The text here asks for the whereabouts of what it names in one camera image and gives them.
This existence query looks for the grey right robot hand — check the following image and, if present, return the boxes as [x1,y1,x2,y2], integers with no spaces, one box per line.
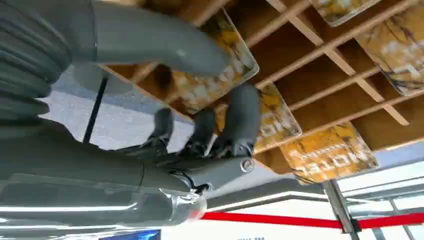
[0,0,263,230]

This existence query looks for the ribbed grey right arm sleeve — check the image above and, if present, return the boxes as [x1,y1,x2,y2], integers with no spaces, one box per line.
[0,0,73,122]

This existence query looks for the yellow printed card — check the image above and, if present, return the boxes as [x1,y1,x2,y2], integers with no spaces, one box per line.
[354,2,424,97]
[310,0,382,28]
[279,122,381,186]
[214,82,303,156]
[170,8,261,116]

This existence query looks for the blue screen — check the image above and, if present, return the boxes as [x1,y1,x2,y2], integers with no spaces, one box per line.
[98,229,163,240]

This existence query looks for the metal stanchion post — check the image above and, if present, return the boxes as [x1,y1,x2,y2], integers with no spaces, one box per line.
[322,179,362,240]

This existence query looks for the grey metal railing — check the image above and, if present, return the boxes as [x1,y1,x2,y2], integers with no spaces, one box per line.
[341,181,424,240]

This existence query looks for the red barrier belt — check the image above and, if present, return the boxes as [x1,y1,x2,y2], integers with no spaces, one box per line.
[199,211,424,230]

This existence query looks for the black cable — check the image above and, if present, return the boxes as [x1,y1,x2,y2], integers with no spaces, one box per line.
[82,75,110,145]

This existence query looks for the wooden card box with dividers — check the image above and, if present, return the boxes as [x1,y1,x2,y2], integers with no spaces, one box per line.
[99,0,424,177]

